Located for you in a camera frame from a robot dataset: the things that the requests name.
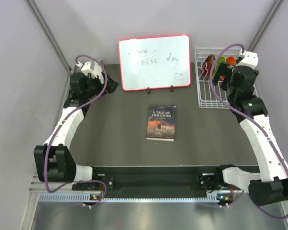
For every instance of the lime green plate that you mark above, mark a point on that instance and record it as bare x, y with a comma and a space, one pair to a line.
221, 59

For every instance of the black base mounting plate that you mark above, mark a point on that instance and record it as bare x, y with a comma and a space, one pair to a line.
194, 177

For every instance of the orange plate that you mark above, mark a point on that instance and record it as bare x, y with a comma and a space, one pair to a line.
231, 61

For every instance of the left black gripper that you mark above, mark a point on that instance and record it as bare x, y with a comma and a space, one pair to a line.
112, 86

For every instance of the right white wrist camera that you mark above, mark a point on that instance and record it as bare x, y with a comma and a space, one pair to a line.
247, 58

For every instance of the A Tale of Two Cities book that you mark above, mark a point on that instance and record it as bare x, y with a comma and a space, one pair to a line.
161, 122

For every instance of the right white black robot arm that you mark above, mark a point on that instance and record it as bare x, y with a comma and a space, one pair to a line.
270, 184

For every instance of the red framed whiteboard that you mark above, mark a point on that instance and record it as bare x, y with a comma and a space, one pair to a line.
155, 62

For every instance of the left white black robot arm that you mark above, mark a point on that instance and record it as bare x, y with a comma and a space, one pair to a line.
54, 162

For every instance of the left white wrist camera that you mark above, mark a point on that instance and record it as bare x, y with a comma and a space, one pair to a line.
90, 68

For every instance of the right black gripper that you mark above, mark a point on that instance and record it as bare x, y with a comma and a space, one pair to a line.
223, 69

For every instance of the white wire dish rack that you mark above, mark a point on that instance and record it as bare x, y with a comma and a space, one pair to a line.
206, 98

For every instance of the red floral plate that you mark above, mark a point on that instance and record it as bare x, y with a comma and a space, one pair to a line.
206, 67

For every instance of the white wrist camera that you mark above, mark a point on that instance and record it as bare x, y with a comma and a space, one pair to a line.
247, 58
90, 68

